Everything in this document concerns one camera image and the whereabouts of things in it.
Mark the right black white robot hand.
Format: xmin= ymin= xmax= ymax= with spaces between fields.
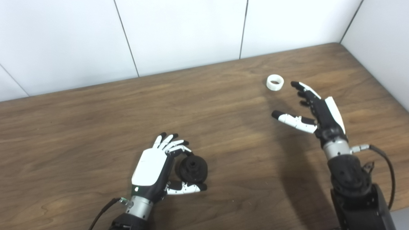
xmin=272 ymin=81 xmax=348 ymax=148

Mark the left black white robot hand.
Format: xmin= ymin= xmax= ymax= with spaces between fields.
xmin=131 ymin=132 xmax=208 ymax=203

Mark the round black part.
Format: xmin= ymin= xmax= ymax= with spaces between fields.
xmin=175 ymin=155 xmax=209 ymax=184

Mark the white ring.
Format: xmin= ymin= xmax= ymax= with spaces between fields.
xmin=266 ymin=74 xmax=285 ymax=92

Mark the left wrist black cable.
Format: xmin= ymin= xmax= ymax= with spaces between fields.
xmin=88 ymin=197 xmax=133 ymax=230

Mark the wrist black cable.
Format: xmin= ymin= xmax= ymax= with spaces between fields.
xmin=351 ymin=144 xmax=396 ymax=211
xmin=88 ymin=197 xmax=133 ymax=230

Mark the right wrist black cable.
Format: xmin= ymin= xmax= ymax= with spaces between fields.
xmin=351 ymin=144 xmax=396 ymax=211

